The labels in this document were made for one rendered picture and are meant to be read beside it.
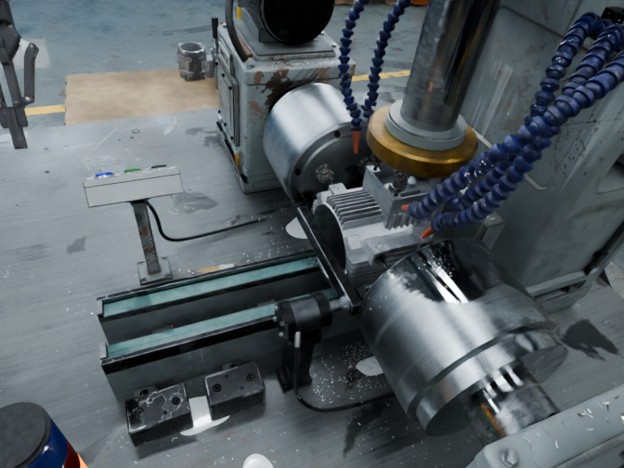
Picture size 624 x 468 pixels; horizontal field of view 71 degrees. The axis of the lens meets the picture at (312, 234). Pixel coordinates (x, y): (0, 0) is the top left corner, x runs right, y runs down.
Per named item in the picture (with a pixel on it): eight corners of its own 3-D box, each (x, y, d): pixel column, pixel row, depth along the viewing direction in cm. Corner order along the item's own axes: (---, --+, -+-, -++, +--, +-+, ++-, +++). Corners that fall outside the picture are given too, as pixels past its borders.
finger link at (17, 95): (-2, 41, 75) (7, 40, 75) (18, 109, 78) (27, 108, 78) (-9, 35, 71) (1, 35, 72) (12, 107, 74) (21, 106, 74)
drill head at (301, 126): (327, 136, 129) (340, 51, 111) (387, 218, 105) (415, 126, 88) (244, 148, 121) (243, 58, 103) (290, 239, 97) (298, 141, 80)
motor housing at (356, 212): (384, 227, 102) (405, 159, 89) (429, 288, 90) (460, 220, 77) (305, 244, 96) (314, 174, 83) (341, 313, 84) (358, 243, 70)
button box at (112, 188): (180, 189, 92) (175, 163, 91) (184, 192, 85) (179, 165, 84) (91, 203, 86) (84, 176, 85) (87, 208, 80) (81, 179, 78)
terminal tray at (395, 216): (410, 186, 89) (421, 156, 84) (440, 220, 82) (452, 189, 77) (358, 195, 85) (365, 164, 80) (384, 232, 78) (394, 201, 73)
